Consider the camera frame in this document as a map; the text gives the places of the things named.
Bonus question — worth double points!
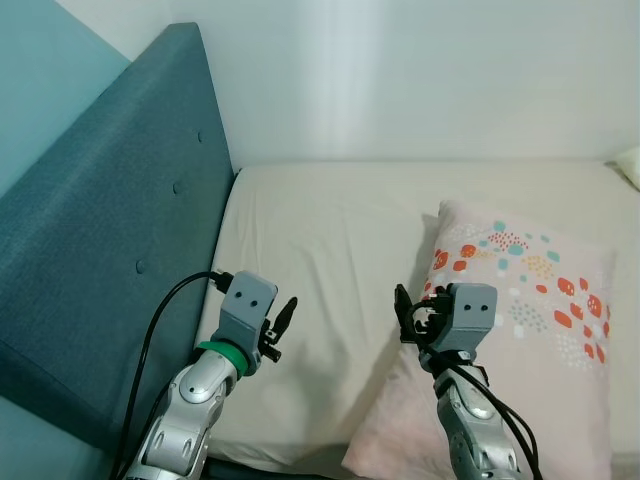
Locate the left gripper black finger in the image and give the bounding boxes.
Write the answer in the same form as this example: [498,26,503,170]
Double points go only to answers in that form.
[268,296,299,343]

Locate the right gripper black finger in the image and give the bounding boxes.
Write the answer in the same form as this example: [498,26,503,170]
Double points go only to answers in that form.
[394,284,417,343]

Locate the mattress with cream sheet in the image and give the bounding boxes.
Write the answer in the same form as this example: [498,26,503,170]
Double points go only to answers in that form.
[195,160,640,480]

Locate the pink pillow with coloured dots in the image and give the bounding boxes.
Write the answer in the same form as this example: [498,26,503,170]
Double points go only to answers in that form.
[342,200,616,480]

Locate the blue-grey padded headboard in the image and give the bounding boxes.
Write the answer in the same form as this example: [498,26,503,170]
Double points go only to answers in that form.
[0,22,236,456]

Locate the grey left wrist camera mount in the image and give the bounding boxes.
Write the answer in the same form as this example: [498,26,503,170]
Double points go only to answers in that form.
[214,271,279,349]

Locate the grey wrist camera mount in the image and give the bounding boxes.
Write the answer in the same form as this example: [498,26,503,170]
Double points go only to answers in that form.
[214,271,279,349]
[438,283,499,361]

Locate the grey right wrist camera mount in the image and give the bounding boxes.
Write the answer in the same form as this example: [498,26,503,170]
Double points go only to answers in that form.
[438,283,499,361]

